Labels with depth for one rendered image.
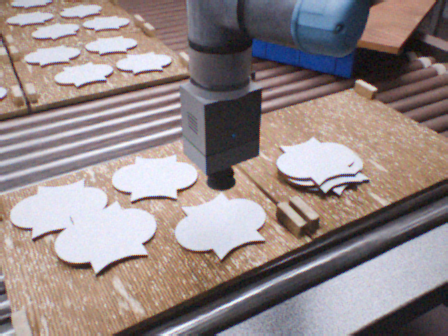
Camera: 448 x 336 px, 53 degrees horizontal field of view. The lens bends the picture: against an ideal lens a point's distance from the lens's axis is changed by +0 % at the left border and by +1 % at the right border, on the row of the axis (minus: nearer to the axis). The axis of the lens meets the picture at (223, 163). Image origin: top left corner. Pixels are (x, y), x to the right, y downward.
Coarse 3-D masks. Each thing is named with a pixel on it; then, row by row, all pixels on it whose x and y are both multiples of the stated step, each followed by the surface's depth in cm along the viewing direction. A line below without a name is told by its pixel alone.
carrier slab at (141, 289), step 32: (128, 160) 84; (32, 192) 76; (192, 192) 76; (224, 192) 76; (256, 192) 76; (0, 224) 70; (160, 224) 70; (0, 256) 64; (32, 256) 64; (160, 256) 64; (192, 256) 64; (256, 256) 64; (288, 256) 66; (32, 288) 60; (64, 288) 60; (96, 288) 60; (128, 288) 60; (160, 288) 60; (192, 288) 60; (32, 320) 56; (64, 320) 56; (96, 320) 56; (128, 320) 56
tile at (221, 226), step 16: (192, 208) 71; (208, 208) 71; (224, 208) 71; (240, 208) 71; (256, 208) 71; (192, 224) 68; (208, 224) 68; (224, 224) 68; (240, 224) 68; (256, 224) 68; (176, 240) 67; (192, 240) 66; (208, 240) 66; (224, 240) 66; (240, 240) 66; (256, 240) 66; (224, 256) 64
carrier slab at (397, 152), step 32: (352, 96) 105; (288, 128) 93; (320, 128) 93; (352, 128) 93; (384, 128) 93; (416, 128) 93; (256, 160) 84; (384, 160) 84; (416, 160) 84; (288, 192) 76; (352, 192) 76; (384, 192) 76; (416, 192) 76; (320, 224) 70; (352, 224) 71
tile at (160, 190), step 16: (144, 160) 82; (160, 160) 82; (176, 160) 83; (128, 176) 78; (144, 176) 78; (160, 176) 78; (176, 176) 78; (192, 176) 78; (128, 192) 75; (144, 192) 75; (160, 192) 75; (176, 192) 75
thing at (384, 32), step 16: (400, 0) 131; (416, 0) 131; (432, 0) 131; (368, 16) 119; (384, 16) 119; (400, 16) 119; (416, 16) 119; (368, 32) 109; (384, 32) 109; (400, 32) 109; (368, 48) 106; (384, 48) 104; (400, 48) 104
